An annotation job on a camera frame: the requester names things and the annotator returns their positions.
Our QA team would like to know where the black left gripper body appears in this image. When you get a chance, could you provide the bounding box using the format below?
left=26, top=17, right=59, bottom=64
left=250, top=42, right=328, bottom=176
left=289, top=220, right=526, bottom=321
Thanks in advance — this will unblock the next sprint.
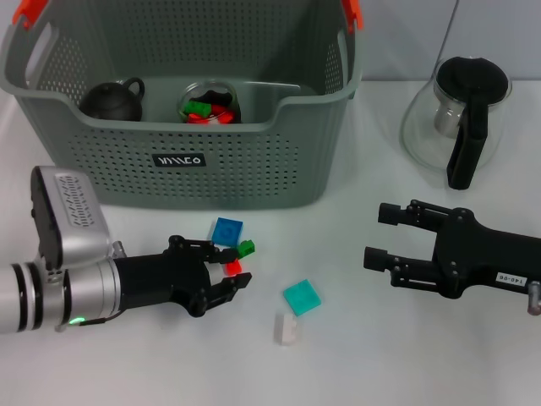
left=112, top=235, right=212, bottom=319

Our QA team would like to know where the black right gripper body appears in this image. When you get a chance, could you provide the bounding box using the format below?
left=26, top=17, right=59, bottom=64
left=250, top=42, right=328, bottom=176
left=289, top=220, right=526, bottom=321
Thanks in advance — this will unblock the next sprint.
left=433, top=206, right=541, bottom=299

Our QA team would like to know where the blue toy brick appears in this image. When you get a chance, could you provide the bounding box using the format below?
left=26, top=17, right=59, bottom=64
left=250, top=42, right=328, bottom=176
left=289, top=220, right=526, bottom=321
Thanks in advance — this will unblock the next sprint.
left=210, top=217, right=245, bottom=248

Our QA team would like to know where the green wide toy brick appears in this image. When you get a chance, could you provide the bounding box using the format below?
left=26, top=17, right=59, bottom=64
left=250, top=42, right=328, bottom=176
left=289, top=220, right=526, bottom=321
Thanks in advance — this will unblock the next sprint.
left=183, top=100, right=214, bottom=119

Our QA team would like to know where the glass teacup black holder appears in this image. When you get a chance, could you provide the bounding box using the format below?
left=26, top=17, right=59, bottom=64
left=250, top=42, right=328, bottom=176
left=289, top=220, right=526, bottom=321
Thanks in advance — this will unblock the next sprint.
left=177, top=79, right=243, bottom=125

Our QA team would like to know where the grey perforated storage basket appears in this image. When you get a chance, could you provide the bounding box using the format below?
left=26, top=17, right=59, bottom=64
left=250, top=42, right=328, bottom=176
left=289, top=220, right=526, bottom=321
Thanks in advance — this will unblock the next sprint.
left=0, top=0, right=365, bottom=211

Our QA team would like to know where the teal toy brick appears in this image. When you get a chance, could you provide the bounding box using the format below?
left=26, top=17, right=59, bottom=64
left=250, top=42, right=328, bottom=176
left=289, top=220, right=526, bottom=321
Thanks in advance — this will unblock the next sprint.
left=281, top=278, right=322, bottom=317

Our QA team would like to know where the translucent white toy brick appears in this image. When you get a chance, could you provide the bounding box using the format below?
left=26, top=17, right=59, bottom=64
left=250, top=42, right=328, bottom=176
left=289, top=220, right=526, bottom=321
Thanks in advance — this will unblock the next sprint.
left=273, top=312, right=303, bottom=347

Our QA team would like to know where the dark clay teapot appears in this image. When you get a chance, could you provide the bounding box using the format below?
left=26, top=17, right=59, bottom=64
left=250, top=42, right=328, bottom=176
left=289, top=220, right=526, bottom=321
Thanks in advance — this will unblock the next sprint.
left=79, top=76, right=147, bottom=123

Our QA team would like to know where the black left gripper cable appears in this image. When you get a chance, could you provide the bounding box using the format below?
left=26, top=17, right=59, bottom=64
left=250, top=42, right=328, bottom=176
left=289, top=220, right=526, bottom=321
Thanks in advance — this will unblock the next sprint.
left=79, top=310, right=124, bottom=326

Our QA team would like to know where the right gripper cable with plug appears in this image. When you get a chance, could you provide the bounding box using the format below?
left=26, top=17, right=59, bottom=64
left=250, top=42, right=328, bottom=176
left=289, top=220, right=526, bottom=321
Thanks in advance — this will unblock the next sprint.
left=527, top=279, right=541, bottom=316

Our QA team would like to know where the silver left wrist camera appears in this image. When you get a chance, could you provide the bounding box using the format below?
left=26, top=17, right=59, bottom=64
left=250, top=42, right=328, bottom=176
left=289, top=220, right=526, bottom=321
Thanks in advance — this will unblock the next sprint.
left=29, top=165, right=113, bottom=272

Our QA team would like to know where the glass pitcher black handle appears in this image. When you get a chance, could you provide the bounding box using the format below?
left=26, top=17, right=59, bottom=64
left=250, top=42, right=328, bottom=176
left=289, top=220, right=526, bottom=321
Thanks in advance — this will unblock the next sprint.
left=399, top=55, right=513, bottom=190

